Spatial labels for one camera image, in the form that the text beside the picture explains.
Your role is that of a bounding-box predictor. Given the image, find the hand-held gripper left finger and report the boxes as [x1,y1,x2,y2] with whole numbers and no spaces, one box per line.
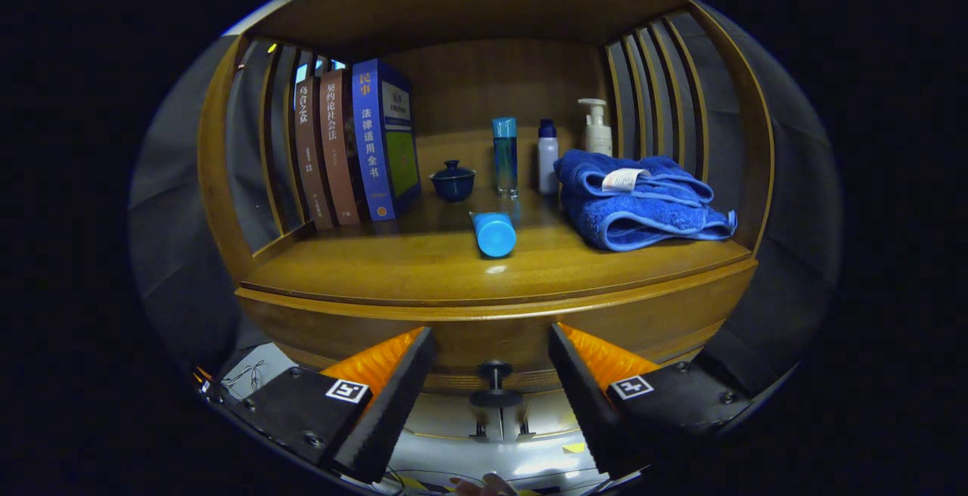
[227,326,437,485]

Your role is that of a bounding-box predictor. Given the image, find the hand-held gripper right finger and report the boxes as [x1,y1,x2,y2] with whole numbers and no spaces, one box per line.
[548,322,753,478]

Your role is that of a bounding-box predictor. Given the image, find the wooden drawer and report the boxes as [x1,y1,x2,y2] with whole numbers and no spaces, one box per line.
[236,258,759,410]

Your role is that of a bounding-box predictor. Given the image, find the blue cosmetic tube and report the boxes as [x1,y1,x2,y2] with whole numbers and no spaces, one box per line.
[469,211,518,259]

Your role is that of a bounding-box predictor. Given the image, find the wooden cabinet door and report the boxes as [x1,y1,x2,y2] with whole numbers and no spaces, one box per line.
[501,394,576,440]
[412,394,501,442]

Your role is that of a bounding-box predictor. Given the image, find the wooden countertop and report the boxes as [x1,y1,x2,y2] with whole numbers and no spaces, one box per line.
[240,182,753,308]

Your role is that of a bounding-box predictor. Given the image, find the wooden cabinet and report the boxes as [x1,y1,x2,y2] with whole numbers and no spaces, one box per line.
[197,0,776,444]

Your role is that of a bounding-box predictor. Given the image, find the folded blue towel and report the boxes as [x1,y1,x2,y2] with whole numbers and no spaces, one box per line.
[554,149,738,253]

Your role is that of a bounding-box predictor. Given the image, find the blue lidded tea cup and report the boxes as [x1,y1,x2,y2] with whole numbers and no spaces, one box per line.
[429,160,477,203]

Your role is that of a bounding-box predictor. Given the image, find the white bottle with blue cap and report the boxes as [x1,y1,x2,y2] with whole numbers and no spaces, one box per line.
[538,119,560,195]

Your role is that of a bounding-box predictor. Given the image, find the clear blue bottle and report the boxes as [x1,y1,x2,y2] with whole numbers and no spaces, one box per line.
[492,117,520,198]

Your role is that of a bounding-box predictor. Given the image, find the blue book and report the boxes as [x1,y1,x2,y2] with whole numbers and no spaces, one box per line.
[352,58,422,222]

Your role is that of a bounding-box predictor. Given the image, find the reddish brown book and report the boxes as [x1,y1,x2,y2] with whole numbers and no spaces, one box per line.
[320,69,362,226]

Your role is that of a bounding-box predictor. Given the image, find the dark brown book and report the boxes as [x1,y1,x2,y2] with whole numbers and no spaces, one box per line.
[293,76,335,231]

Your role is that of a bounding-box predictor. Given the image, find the white pump bottle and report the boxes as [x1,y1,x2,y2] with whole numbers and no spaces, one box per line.
[579,98,613,157]

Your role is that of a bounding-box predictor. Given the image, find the white floor cables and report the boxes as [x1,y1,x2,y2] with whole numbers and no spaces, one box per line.
[219,360,269,392]

